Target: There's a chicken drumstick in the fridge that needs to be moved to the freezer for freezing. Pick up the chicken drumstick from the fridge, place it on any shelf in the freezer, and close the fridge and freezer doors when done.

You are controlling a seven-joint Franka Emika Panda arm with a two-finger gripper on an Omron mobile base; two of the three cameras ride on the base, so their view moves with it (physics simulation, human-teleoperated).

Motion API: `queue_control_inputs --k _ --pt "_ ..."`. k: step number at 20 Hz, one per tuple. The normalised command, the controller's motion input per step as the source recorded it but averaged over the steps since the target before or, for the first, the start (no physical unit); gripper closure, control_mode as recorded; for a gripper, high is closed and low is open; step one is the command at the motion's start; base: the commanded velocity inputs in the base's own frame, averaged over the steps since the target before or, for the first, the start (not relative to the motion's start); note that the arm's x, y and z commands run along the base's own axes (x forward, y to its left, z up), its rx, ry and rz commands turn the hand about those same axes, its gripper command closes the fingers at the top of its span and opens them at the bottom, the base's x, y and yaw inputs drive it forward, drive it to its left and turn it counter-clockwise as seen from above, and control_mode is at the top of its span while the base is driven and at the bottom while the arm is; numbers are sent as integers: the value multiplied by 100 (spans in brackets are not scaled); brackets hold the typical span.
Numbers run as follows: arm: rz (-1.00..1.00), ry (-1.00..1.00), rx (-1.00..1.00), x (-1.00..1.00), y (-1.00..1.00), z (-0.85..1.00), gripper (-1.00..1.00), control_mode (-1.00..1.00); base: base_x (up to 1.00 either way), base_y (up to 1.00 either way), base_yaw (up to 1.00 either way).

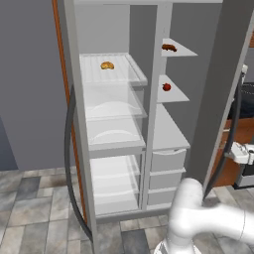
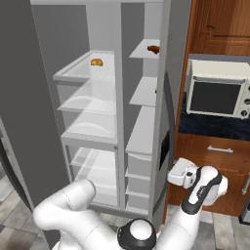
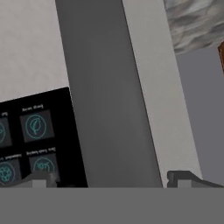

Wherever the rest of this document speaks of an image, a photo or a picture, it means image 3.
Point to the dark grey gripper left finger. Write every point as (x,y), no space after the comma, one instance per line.
(39,178)

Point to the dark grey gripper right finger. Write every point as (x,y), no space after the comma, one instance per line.
(182,176)

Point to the pale grey fridge door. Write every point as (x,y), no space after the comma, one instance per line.
(163,96)

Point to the white door with black panel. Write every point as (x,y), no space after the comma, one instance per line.
(32,58)

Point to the brown wooden cupboard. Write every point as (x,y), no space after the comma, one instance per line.
(221,57)

